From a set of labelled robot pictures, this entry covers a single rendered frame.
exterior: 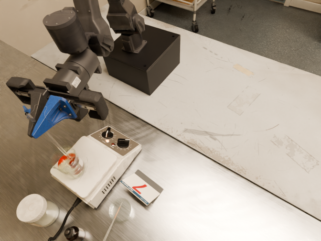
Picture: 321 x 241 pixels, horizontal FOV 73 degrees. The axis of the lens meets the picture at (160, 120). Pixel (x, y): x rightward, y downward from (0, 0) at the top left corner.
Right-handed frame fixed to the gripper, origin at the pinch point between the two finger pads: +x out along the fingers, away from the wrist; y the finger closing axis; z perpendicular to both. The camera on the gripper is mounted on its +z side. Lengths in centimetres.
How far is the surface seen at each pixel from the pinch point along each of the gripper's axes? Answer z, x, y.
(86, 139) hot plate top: 17.4, -5.8, 1.1
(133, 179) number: 24.5, -1.1, -12.5
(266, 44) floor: 116, -196, -74
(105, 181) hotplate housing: 19.6, 2.5, -7.4
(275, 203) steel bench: 26, -4, -48
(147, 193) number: 23.9, 1.6, -17.2
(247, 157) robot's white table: 26, -15, -40
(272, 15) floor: 115, -253, -81
